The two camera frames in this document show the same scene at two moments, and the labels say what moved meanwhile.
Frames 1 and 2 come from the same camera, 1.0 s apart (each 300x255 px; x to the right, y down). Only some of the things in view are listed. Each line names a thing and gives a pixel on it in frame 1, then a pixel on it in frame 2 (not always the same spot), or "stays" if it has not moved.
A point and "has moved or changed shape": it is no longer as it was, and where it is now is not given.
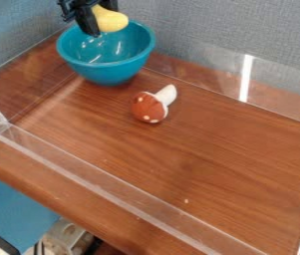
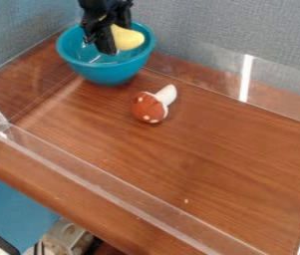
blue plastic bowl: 111,59 stays
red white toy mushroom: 150,107 stays
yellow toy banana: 111,21 has moved or changed shape
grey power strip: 65,239 stays
